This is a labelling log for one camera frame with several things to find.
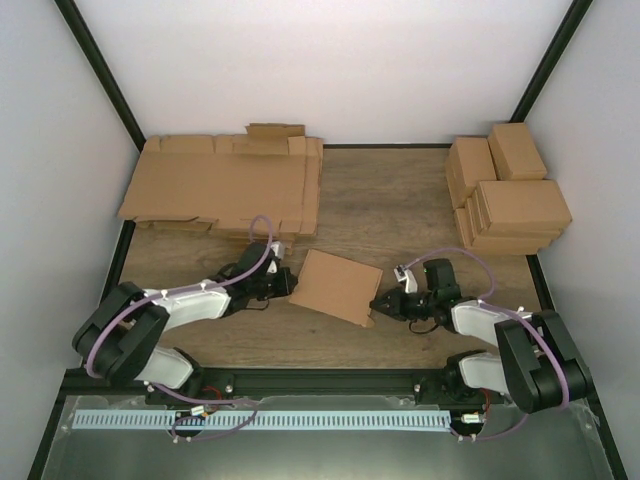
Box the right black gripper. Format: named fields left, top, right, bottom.
left=370, top=287, right=437, bottom=323

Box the brown cardboard paper box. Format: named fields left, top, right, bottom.
left=289, top=249, right=383, bottom=328

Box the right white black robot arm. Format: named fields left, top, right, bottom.
left=370, top=258, right=594, bottom=414

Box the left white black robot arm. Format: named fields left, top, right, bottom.
left=72, top=241, right=297, bottom=404

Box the folded cardboard box front bottom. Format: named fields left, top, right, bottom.
left=453, top=208, right=562, bottom=255

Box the folded cardboard box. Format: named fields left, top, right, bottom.
left=453, top=208, right=562, bottom=255
left=476, top=180, right=572, bottom=234
left=487, top=123, right=547, bottom=180
left=445, top=137, right=497, bottom=209

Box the folded cardboard box back left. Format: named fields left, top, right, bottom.
left=445, top=137, right=497, bottom=209

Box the folded cardboard box front top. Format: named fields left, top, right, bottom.
left=476, top=180, right=572, bottom=234

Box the folded cardboard box back right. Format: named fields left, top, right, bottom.
left=487, top=123, right=547, bottom=180

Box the stack of flat cardboard sheets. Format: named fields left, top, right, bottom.
left=118, top=123, right=324, bottom=242

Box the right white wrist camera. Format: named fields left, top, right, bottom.
left=394, top=265, right=418, bottom=294

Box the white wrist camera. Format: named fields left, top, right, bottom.
left=266, top=241, right=286, bottom=274
left=394, top=265, right=418, bottom=294

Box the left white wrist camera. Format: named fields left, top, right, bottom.
left=266, top=241, right=286, bottom=274

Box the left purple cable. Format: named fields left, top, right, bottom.
left=84, top=214, right=276, bottom=444

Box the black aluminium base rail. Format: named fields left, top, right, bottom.
left=199, top=368, right=450, bottom=405

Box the light blue slotted cable duct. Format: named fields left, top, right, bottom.
left=72, top=410, right=451, bottom=432

